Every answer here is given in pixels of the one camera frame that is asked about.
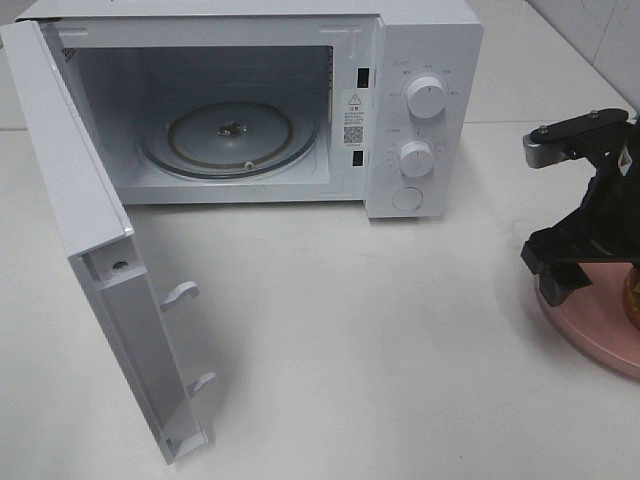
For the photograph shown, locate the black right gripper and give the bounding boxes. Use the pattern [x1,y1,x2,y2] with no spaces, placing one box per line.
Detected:
[521,108,639,307]

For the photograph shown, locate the pink round plate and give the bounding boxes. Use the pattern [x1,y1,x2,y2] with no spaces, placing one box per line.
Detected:
[536,263,639,379]

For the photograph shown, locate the burger with lettuce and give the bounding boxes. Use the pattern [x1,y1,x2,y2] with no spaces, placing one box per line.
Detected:
[623,266,640,329]

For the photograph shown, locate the white microwave door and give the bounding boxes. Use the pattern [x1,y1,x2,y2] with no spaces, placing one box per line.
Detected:
[1,20,217,464]

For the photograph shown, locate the white microwave oven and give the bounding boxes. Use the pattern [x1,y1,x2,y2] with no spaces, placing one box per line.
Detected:
[1,1,484,218]

